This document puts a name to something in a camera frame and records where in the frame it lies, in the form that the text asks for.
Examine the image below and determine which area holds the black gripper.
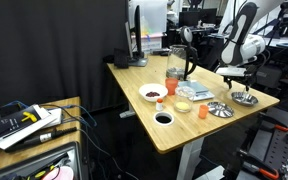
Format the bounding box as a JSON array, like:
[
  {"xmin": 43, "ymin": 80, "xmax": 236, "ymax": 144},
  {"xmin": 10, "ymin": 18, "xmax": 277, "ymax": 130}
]
[{"xmin": 223, "ymin": 73, "xmax": 257, "ymax": 93}]

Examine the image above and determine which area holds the silver pan with wire handle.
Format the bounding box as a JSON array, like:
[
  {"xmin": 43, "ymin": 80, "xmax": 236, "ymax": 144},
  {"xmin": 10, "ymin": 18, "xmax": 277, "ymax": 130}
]
[{"xmin": 230, "ymin": 87, "xmax": 259, "ymax": 107}]

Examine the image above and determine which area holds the grey digital kitchen scale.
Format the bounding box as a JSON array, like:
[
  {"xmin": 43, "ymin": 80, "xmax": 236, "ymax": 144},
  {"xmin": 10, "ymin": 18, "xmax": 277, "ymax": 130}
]
[{"xmin": 178, "ymin": 80, "xmax": 216, "ymax": 102}]

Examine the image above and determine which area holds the round silver lid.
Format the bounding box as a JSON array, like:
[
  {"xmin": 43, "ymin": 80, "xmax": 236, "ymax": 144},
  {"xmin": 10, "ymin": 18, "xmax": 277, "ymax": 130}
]
[{"xmin": 206, "ymin": 101, "xmax": 235, "ymax": 119}]

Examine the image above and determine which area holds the black office chair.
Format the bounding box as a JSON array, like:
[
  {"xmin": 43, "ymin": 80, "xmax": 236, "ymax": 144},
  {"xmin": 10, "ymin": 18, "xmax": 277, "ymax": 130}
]
[{"xmin": 202, "ymin": 38, "xmax": 225, "ymax": 72}]

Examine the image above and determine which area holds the small orange cup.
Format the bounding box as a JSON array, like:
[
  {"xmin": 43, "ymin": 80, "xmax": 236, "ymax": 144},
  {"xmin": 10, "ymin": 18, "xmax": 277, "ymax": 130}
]
[{"xmin": 198, "ymin": 104, "xmax": 210, "ymax": 120}]

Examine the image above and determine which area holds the glass jar with yellow contents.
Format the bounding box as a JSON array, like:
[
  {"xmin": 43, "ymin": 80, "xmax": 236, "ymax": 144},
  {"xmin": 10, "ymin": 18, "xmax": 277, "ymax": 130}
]
[{"xmin": 173, "ymin": 86, "xmax": 196, "ymax": 114}]

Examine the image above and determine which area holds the large orange cup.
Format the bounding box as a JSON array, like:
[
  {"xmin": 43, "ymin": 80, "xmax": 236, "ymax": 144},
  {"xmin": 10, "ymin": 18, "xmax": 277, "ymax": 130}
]
[{"xmin": 165, "ymin": 77, "xmax": 179, "ymax": 96}]

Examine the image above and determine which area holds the black perforated cart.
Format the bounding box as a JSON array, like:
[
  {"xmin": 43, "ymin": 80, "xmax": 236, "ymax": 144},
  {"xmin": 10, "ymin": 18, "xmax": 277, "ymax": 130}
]
[{"xmin": 223, "ymin": 106, "xmax": 288, "ymax": 180}]

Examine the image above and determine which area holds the round silver lamp head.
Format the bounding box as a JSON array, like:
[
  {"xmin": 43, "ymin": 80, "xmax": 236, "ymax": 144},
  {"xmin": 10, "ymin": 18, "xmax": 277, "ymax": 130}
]
[{"xmin": 179, "ymin": 26, "xmax": 194, "ymax": 45}]

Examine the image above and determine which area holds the black background monitor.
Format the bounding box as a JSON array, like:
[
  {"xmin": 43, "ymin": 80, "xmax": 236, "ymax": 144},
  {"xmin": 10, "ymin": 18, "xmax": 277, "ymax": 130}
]
[{"xmin": 178, "ymin": 8, "xmax": 218, "ymax": 29}]

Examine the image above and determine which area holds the white bottle with orange cap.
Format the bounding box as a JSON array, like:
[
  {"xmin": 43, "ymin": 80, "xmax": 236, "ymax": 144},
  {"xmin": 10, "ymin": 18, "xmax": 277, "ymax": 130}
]
[{"xmin": 155, "ymin": 97, "xmax": 164, "ymax": 112}]

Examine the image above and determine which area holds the white bowl with red beans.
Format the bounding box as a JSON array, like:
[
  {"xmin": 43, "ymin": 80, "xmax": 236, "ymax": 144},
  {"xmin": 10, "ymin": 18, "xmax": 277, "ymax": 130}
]
[{"xmin": 138, "ymin": 83, "xmax": 169, "ymax": 103}]

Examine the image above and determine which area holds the white desk leg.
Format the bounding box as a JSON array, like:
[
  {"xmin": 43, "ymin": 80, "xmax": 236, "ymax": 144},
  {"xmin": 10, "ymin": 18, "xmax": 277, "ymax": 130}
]
[
  {"xmin": 176, "ymin": 136, "xmax": 206, "ymax": 180},
  {"xmin": 119, "ymin": 102, "xmax": 137, "ymax": 119}
]

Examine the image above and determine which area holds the white storage bin pink lid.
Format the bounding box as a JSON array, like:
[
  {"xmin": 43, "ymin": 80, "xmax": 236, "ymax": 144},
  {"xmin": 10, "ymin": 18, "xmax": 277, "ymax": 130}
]
[{"xmin": 131, "ymin": 32, "xmax": 165, "ymax": 54}]

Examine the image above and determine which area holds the white board panel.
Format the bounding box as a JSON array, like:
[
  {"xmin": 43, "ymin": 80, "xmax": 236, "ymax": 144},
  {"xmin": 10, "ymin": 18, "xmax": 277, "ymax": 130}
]
[{"xmin": 128, "ymin": 0, "xmax": 169, "ymax": 36}]

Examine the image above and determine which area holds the black computer monitor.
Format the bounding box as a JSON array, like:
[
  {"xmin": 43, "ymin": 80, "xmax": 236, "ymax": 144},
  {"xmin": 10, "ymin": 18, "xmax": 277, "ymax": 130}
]
[{"xmin": 125, "ymin": 0, "xmax": 149, "ymax": 68}]

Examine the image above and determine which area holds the black box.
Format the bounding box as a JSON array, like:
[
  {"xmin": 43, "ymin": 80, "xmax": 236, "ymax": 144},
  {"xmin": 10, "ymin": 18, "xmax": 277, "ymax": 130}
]
[{"xmin": 113, "ymin": 48, "xmax": 130, "ymax": 70}]

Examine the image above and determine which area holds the black curtain backdrop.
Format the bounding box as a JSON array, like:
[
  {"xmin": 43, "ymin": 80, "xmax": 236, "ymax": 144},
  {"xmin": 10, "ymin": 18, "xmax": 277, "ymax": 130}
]
[{"xmin": 0, "ymin": 0, "xmax": 131, "ymax": 116}]

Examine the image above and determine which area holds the pink round object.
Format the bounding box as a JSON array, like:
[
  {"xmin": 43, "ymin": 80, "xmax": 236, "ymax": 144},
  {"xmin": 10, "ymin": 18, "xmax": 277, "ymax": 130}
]
[{"xmin": 42, "ymin": 165, "xmax": 76, "ymax": 180}]

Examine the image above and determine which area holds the black handheld tool silver band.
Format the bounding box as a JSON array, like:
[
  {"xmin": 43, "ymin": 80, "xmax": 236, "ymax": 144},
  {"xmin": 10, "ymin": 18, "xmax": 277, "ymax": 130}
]
[{"xmin": 5, "ymin": 126, "xmax": 78, "ymax": 153}]

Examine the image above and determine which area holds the grey tool case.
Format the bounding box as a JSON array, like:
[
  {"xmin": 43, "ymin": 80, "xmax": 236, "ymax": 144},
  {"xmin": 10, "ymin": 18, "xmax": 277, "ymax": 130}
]
[{"xmin": 0, "ymin": 141, "xmax": 85, "ymax": 180}]

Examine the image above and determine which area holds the black small device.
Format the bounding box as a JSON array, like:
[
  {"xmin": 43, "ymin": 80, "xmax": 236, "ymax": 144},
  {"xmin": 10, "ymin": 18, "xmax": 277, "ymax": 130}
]
[{"xmin": 0, "ymin": 103, "xmax": 23, "ymax": 118}]

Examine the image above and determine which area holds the black booklet with yellow mark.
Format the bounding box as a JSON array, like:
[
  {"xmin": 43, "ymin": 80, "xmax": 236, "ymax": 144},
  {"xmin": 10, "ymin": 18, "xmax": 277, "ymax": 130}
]
[{"xmin": 0, "ymin": 105, "xmax": 43, "ymax": 144}]

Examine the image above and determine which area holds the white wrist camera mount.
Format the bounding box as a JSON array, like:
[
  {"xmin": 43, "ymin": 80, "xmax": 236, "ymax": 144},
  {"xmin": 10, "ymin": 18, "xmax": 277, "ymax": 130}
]
[{"xmin": 216, "ymin": 67, "xmax": 247, "ymax": 78}]

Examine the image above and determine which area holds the orange handled clamp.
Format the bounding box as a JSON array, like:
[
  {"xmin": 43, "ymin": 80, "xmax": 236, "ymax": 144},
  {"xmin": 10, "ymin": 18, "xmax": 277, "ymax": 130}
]
[
  {"xmin": 238, "ymin": 149, "xmax": 281, "ymax": 180},
  {"xmin": 258, "ymin": 113, "xmax": 288, "ymax": 133}
]

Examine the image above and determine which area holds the glass kettle with black handle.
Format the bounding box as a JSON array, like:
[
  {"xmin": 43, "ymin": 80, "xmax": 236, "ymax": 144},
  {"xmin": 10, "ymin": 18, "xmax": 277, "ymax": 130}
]
[{"xmin": 165, "ymin": 44, "xmax": 199, "ymax": 82}]

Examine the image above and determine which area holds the blue cable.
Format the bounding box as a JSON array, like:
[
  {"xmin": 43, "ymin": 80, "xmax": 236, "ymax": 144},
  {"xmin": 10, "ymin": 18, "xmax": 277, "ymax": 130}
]
[{"xmin": 0, "ymin": 99, "xmax": 98, "ymax": 128}]

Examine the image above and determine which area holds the yellow handled tool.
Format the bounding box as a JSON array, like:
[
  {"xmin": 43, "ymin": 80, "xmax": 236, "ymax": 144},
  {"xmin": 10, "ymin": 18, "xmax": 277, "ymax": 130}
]
[{"xmin": 33, "ymin": 169, "xmax": 48, "ymax": 178}]

